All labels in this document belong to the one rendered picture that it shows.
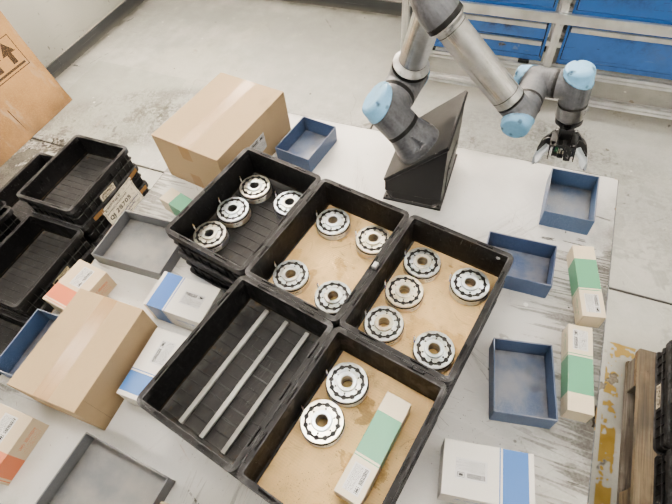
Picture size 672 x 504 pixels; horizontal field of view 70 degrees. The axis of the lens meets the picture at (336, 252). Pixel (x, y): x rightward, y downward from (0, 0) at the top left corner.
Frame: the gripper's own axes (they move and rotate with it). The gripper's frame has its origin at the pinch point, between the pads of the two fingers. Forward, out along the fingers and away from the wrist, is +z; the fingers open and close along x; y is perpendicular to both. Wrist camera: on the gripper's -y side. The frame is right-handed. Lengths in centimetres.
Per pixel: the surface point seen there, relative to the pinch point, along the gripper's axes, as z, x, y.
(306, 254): -3, -62, 55
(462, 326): 2, -14, 62
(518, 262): 16.3, -4.9, 27.5
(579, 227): 15.6, 10.1, 9.6
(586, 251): 12.9, 12.9, 20.9
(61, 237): 26, -193, 58
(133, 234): 1, -130, 61
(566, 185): 17.4, 4.0, -9.8
